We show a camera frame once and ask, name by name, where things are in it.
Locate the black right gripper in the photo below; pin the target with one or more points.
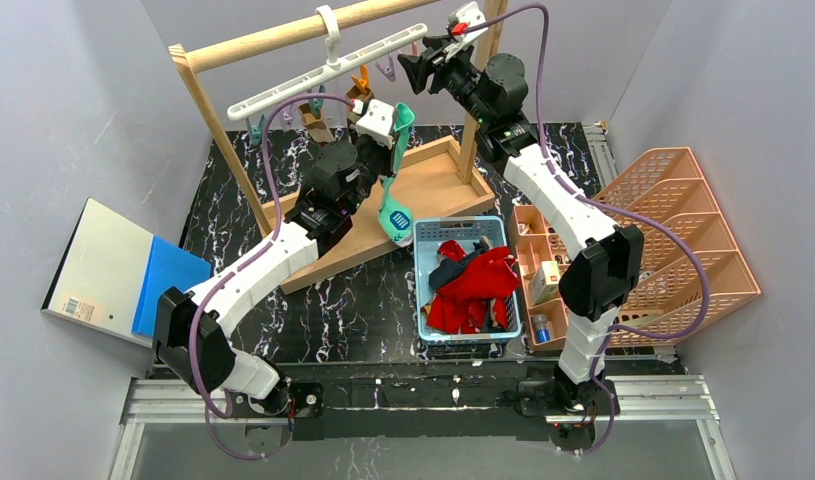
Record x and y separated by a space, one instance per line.
436 67

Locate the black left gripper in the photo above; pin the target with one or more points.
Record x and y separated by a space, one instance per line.
369 151

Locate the mint green patterned sock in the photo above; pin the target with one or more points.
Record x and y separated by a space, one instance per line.
395 219

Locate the dark navy sock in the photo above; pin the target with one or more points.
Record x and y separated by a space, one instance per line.
460 265

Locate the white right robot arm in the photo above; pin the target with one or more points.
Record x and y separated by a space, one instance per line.
605 257

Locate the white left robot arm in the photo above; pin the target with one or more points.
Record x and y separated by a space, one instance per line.
192 328

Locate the white plastic clip hanger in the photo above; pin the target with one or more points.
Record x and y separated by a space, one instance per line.
334 67

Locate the beige brown sock right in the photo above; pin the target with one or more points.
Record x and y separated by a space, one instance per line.
360 98

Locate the beige brown sock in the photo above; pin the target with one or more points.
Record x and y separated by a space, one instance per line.
360 98
313 122

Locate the beige brown sock left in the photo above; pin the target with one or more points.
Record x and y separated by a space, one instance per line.
313 122

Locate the lilac clothespin right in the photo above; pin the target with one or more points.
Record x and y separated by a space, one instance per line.
387 68

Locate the lilac clothespin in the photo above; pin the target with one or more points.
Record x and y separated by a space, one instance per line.
387 68
287 115

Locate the orange clothespin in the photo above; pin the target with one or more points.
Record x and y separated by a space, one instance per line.
361 81

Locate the teal clothespin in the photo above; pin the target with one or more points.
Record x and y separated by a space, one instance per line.
255 129
315 104

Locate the lilac clothespin left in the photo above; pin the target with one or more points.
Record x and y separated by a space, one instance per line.
287 115

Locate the teal clothespin far left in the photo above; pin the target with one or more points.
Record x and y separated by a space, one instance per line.
255 129

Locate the red sock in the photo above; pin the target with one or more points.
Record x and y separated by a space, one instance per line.
476 291

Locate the white cardboard box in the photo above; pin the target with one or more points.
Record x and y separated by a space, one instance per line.
544 283

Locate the blue capped bottle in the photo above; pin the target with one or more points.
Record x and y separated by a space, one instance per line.
542 328

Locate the peach plastic desk organizer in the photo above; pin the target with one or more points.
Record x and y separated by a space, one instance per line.
668 186

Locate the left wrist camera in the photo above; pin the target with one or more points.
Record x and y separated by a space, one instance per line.
378 123

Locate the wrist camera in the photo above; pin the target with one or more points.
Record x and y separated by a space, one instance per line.
465 26
378 123

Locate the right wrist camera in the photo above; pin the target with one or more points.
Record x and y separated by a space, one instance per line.
465 26

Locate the grey metal rail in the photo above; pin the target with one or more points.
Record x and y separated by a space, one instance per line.
596 135

